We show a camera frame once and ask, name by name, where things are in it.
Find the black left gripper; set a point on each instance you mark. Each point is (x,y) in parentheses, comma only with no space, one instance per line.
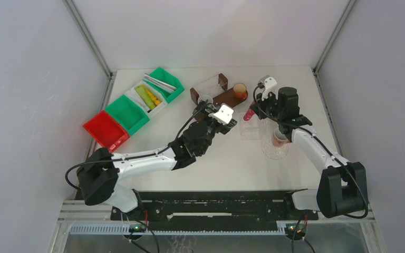
(220,128)

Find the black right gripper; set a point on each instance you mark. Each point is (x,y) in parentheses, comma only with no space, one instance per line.
(257,108)

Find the pink printed white mug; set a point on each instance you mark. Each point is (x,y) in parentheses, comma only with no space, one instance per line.
(279,139)

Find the pink toothpaste tube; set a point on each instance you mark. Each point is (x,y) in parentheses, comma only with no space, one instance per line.
(248,115)

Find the clear acrylic organizer rack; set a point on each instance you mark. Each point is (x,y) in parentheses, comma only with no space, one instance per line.
(212,86)

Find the brown ceramic cup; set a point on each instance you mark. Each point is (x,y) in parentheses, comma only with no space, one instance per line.
(240,91)

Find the green toothpaste tube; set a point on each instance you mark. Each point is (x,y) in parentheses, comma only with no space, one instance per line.
(141,92)

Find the grey handled white mug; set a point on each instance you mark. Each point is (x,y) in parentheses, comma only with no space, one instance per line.
(204,101)

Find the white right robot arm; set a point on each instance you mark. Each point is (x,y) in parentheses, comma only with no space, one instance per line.
(342,189)

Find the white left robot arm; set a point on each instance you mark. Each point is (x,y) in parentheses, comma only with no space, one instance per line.
(101,174)

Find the brown oval wooden tray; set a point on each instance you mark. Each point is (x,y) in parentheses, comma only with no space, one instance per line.
(228,97)

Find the yellow toothpaste tube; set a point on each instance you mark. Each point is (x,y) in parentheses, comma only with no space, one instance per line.
(152,97)

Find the pink toothbrush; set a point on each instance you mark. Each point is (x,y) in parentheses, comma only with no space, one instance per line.
(169,91)

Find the green toothbrush bin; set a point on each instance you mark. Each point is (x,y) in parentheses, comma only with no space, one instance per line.
(161,74)

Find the white toothpaste bin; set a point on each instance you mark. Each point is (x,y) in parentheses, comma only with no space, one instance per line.
(133,96)

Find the clear oval acrylic plate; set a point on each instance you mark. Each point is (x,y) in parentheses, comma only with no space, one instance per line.
(266,129)

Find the clear rectangular acrylic plate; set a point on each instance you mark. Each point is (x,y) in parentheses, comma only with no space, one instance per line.
(249,130)

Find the green bin with rack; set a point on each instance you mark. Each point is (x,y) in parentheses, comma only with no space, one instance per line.
(128,114)

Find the red cup bin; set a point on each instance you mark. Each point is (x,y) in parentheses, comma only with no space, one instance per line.
(106,131)

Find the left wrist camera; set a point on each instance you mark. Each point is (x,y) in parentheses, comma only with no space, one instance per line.
(223,115)

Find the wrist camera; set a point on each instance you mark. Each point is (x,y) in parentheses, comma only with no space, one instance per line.
(223,115)
(267,84)

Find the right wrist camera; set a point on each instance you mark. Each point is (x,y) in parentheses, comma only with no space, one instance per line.
(267,84)

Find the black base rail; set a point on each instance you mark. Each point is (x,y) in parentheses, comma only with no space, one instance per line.
(218,211)

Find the aluminium frame post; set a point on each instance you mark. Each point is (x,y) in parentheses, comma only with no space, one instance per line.
(87,35)

